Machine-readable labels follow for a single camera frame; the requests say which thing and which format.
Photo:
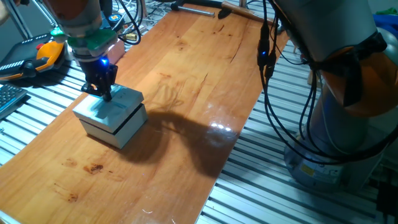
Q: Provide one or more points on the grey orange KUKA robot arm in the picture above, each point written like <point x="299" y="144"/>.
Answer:
<point x="342" y="93"/>

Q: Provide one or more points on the light blue ribboned box lid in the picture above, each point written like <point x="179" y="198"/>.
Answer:
<point x="124" y="102"/>

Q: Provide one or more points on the small brass fitting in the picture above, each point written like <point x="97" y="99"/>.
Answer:
<point x="132" y="36"/>

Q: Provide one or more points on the pink cardboard box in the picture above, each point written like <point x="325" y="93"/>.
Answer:
<point x="116" y="53"/>

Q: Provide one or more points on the aluminium frame post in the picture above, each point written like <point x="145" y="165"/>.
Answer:
<point x="18" y="21"/>

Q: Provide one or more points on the round blue yellow badge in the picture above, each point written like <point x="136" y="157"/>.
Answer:
<point x="114" y="17"/>

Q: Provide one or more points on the black computer keyboard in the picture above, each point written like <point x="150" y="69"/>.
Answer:
<point x="9" y="98"/>

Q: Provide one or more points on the light blue open box base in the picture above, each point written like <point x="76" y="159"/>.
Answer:
<point x="132" y="127"/>

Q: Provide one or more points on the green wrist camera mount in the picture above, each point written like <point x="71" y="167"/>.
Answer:
<point x="99" y="39"/>

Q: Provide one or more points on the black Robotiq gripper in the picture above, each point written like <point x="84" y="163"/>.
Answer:
<point x="98" y="73"/>

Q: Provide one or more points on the wood grain table mat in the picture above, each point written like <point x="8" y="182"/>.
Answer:
<point x="174" y="161"/>

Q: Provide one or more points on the small wooden rack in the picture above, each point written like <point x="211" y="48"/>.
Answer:
<point x="311" y="79"/>

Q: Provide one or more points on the silver metal rod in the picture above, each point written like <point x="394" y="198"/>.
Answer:
<point x="196" y="12"/>

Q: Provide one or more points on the blue plastic bag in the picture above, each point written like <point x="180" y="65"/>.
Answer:
<point x="385" y="21"/>

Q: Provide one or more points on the orange black teach pendant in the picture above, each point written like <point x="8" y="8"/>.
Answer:
<point x="28" y="59"/>

